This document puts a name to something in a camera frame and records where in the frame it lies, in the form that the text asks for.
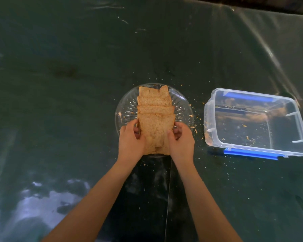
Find person's right hand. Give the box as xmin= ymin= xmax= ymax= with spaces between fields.
xmin=167 ymin=122 xmax=195 ymax=165

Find person's left hand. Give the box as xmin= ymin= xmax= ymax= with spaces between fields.
xmin=117 ymin=119 xmax=146 ymax=162

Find large brown bread slice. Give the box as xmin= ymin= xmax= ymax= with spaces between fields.
xmin=137 ymin=113 xmax=176 ymax=156

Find person's right forearm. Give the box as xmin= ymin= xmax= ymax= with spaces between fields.
xmin=171 ymin=159 xmax=243 ymax=242

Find person's left forearm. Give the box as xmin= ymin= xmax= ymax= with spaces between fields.
xmin=41 ymin=158 xmax=142 ymax=242

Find clear glass plate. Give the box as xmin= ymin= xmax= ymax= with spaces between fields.
xmin=115 ymin=83 xmax=194 ymax=158

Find clear plastic container blue clips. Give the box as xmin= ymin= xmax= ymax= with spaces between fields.
xmin=204 ymin=88 xmax=303 ymax=160

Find dark green plastic table cover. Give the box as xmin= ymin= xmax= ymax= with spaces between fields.
xmin=0 ymin=0 xmax=303 ymax=242

